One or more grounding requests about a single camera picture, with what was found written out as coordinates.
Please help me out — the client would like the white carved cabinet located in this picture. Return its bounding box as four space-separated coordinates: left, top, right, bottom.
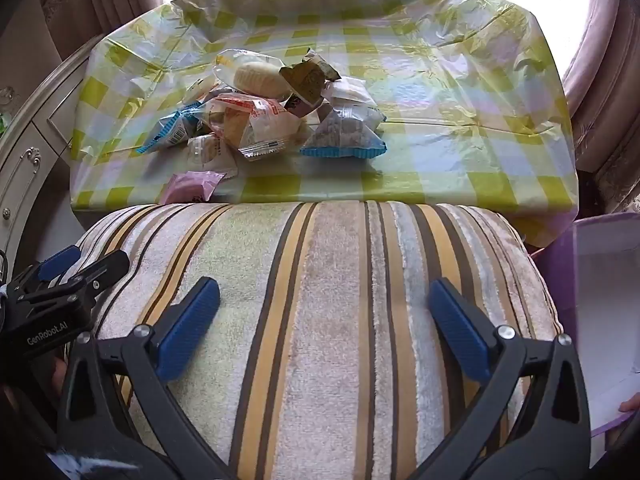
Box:
1 36 101 276

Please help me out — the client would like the striped towel cushion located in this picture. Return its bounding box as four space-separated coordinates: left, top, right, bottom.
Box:
79 202 561 479

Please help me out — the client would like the pink snack packet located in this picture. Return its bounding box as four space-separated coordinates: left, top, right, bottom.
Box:
157 171 226 205

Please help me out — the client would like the purple storage box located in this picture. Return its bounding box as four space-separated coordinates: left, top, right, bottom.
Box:
534 212 640 436

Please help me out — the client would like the pink patterned curtain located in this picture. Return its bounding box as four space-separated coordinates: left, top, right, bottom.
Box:
563 0 639 212

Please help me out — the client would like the blue edged snack bag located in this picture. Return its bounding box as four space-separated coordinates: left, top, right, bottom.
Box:
299 104 387 159

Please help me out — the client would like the person right hand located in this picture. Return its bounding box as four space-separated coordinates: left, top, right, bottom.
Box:
618 392 640 413

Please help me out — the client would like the round bun clear package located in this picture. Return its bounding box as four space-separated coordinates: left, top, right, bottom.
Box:
214 48 292 102

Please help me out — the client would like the white nut snack packet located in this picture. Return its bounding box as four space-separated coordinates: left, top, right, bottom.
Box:
186 133 238 179

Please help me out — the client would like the orange red bread package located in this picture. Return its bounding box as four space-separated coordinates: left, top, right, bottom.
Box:
198 92 302 162

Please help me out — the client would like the light blue snack bag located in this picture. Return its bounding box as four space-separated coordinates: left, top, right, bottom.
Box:
136 101 202 155

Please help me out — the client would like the olive green snack packet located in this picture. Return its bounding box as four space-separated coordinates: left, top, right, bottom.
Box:
279 49 341 105

